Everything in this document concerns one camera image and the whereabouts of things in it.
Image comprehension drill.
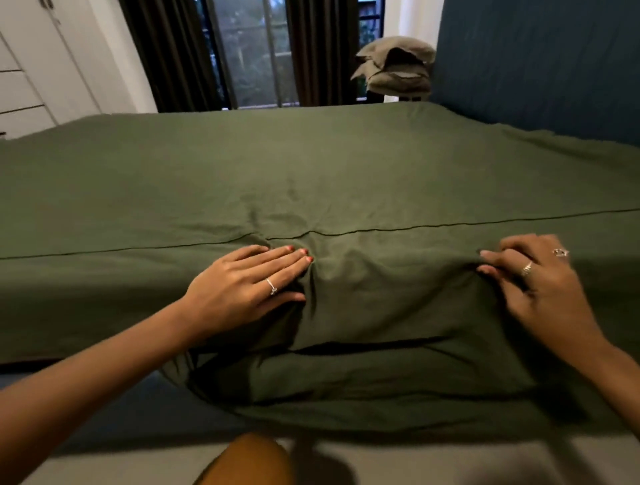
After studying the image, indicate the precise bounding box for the person's right hand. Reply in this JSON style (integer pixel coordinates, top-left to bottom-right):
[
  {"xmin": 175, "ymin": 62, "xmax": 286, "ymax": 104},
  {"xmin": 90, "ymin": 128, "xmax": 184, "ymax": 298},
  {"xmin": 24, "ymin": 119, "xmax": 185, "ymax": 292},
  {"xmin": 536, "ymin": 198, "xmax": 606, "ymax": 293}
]
[{"xmin": 476, "ymin": 233, "xmax": 613, "ymax": 373}]

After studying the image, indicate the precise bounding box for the person's left hand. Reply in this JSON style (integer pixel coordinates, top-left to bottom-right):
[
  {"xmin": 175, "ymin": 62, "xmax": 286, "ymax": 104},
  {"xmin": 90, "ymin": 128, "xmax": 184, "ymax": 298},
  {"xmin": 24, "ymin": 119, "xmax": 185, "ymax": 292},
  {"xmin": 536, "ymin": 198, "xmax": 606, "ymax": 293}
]
[{"xmin": 182, "ymin": 245, "xmax": 314, "ymax": 346}]

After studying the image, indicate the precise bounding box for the dark green bed sheet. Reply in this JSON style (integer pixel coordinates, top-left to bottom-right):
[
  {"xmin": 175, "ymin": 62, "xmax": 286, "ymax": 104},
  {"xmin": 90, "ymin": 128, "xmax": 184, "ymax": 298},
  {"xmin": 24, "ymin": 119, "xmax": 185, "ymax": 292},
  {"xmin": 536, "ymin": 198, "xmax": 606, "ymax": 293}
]
[{"xmin": 0, "ymin": 101, "xmax": 640, "ymax": 446}]

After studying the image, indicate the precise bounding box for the person's right forearm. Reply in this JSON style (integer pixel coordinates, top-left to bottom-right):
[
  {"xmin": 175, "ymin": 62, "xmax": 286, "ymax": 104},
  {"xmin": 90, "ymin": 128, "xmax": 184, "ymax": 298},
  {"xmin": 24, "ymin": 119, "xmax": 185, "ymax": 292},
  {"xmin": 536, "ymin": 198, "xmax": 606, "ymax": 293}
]
[{"xmin": 574, "ymin": 342, "xmax": 640, "ymax": 441}]

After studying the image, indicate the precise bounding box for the person's left forearm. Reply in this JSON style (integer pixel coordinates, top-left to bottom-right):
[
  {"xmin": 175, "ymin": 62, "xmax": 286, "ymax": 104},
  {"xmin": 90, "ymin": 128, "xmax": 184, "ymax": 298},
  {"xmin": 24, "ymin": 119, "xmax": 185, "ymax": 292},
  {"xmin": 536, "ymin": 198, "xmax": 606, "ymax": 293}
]
[{"xmin": 0, "ymin": 299, "xmax": 202, "ymax": 485}]

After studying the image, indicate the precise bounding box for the person's leg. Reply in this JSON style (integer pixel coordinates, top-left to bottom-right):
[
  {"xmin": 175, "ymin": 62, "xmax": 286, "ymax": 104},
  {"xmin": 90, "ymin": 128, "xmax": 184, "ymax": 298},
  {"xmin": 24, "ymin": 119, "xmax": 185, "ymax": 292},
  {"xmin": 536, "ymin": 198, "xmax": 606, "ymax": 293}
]
[{"xmin": 194, "ymin": 432, "xmax": 297, "ymax": 485}]

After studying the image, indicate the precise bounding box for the blue mattress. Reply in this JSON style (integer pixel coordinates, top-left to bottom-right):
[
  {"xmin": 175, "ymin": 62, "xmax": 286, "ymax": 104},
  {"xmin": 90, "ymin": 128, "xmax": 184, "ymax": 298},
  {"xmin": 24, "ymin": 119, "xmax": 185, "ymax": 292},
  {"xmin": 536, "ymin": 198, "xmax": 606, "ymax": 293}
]
[{"xmin": 0, "ymin": 371, "xmax": 251, "ymax": 453}]

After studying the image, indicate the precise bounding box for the glass window with bars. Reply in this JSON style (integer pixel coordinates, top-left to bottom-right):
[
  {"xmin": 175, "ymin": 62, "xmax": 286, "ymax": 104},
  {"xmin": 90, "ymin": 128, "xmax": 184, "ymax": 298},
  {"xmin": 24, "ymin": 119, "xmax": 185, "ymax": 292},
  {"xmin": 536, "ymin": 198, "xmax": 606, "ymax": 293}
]
[{"xmin": 196, "ymin": 0, "xmax": 387, "ymax": 110}]

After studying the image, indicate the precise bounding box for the blue upholstered headboard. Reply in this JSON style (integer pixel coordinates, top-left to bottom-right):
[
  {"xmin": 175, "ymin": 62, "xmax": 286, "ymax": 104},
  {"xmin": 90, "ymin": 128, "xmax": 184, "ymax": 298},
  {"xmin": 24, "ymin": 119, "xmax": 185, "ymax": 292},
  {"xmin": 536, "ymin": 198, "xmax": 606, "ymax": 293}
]
[{"xmin": 429, "ymin": 0, "xmax": 640, "ymax": 149}]

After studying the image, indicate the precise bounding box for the dark brown curtain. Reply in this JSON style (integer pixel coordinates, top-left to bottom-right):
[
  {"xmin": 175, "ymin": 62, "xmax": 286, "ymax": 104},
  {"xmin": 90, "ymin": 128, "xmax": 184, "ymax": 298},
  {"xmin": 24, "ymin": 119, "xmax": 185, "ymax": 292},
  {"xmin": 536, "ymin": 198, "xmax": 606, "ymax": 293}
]
[
  {"xmin": 285, "ymin": 0, "xmax": 362, "ymax": 108},
  {"xmin": 118, "ymin": 0, "xmax": 224, "ymax": 114}
]

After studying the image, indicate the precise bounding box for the pile of beige pillows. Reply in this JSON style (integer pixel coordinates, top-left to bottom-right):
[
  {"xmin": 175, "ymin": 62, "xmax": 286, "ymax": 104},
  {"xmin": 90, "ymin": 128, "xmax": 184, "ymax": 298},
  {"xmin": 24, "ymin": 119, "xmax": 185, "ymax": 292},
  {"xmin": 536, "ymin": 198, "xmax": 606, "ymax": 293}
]
[{"xmin": 350, "ymin": 36, "xmax": 437, "ymax": 98}]

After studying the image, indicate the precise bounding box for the white wardrobe with drawers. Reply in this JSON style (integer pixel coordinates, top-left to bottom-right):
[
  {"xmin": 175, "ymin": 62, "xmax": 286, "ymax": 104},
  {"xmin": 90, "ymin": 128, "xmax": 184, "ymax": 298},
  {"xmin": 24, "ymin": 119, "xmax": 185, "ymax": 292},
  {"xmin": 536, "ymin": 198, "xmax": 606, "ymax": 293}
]
[{"xmin": 0, "ymin": 0, "xmax": 103, "ymax": 141}]

